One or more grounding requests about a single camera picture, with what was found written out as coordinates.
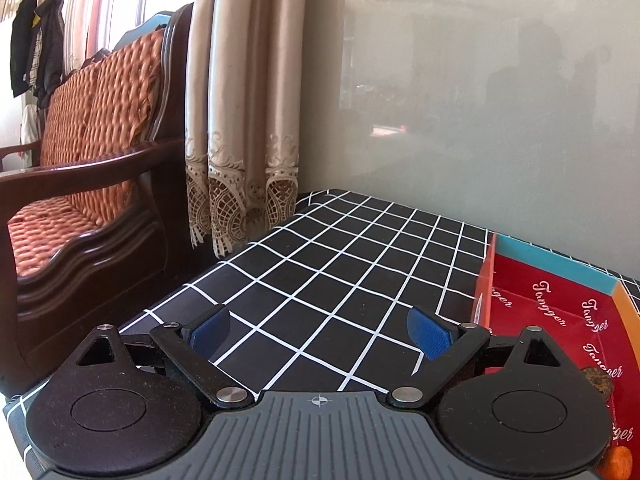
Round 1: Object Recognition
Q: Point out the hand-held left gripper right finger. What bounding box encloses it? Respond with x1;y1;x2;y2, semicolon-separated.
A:
386;305;583;406

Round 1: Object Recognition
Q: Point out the dark plaid hanging jacket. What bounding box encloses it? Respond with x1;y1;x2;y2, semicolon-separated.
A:
29;0;66;109

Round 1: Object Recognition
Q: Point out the beige lace curtain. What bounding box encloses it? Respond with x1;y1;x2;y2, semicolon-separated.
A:
184;0;308;260

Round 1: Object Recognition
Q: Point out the white hanging garment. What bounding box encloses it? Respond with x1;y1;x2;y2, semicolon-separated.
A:
21;104;42;147

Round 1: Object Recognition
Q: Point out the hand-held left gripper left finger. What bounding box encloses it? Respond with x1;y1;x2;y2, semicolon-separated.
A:
75;305;253;407

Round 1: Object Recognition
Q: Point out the red cardboard box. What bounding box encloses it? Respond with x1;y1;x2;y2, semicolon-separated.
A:
470;232;640;480

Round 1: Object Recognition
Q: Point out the orange tangerine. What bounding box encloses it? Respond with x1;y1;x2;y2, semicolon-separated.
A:
597;446;635;480

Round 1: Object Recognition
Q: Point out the dark wooden armchair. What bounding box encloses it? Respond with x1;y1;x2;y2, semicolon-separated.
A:
0;2;197;396

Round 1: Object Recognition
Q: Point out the black hanging jacket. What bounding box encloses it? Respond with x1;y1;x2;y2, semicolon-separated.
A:
10;0;41;99

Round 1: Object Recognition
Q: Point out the orange woven seat cushion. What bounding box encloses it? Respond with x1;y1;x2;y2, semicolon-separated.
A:
7;194;137;281

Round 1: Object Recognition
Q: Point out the orange woven back cushion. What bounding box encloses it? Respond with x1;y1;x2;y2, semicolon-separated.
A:
39;29;167;213

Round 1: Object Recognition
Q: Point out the dark wrinkled dried fruit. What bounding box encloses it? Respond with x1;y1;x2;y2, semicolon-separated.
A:
580;367;616;403

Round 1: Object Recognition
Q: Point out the black white checked tablecloth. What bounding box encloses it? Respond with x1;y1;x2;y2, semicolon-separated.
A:
2;189;640;480

